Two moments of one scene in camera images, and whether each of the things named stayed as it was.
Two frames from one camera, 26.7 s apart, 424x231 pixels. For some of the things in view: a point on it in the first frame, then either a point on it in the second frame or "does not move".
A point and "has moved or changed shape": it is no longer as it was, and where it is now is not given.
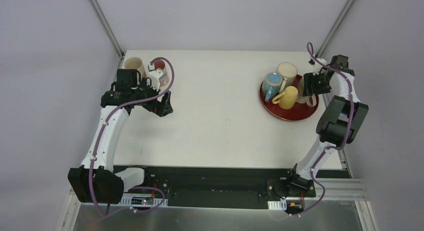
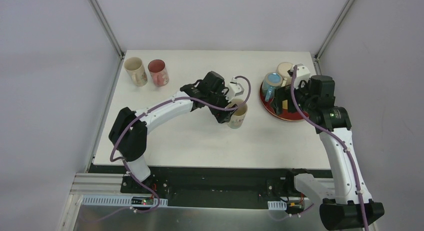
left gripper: (159, 105) → (220, 111)
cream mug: (288, 70) does not move
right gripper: (311, 83) → (282, 99)
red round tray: (300, 111) does not move
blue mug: (271, 85) does not move
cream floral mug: (135, 62) does not move
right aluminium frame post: (337, 22) does not move
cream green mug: (303, 99) has moved or changed shape
